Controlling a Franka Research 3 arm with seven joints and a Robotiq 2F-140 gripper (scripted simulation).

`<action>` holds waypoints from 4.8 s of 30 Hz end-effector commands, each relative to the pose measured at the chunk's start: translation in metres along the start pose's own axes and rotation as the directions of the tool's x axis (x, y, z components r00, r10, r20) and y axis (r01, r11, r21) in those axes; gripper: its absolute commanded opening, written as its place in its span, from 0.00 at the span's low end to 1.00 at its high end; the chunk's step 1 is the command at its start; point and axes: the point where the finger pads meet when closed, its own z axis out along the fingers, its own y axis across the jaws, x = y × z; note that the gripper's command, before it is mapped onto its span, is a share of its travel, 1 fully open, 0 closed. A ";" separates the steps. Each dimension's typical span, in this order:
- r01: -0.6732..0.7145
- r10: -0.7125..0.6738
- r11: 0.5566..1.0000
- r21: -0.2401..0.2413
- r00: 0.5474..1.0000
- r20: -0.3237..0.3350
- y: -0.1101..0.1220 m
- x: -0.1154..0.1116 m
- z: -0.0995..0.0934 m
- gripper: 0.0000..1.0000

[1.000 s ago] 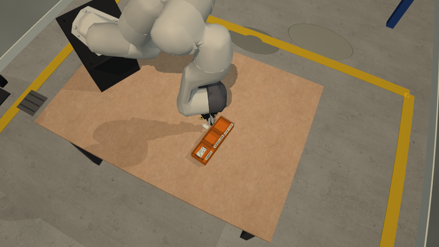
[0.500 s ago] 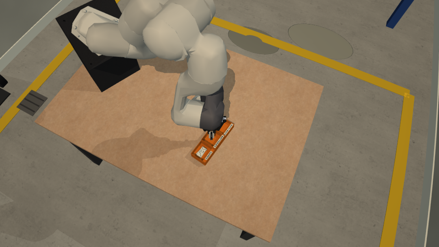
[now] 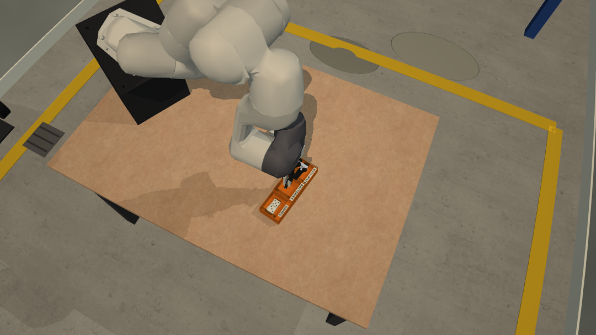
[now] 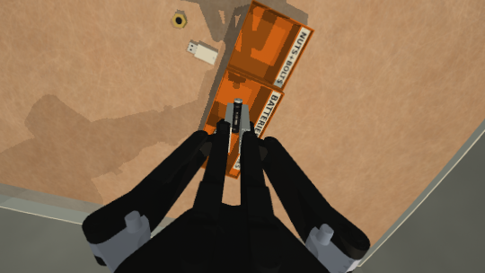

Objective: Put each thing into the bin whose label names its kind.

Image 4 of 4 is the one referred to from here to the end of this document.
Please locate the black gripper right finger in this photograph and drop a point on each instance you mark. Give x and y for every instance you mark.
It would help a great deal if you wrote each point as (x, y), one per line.
(336, 243)

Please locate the orange three-compartment bin rack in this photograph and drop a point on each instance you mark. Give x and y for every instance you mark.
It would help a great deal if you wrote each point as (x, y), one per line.
(258, 71)

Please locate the grey usb stick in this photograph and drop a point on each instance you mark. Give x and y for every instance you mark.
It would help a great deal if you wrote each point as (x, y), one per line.
(203, 52)

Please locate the black aaa battery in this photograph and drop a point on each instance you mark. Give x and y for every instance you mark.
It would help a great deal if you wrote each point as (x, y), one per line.
(237, 114)

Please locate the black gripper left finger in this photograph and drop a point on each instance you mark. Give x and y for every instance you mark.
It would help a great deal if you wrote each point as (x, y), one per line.
(121, 227)

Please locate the brass hex nut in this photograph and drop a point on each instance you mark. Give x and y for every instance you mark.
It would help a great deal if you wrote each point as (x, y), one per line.
(179, 20)

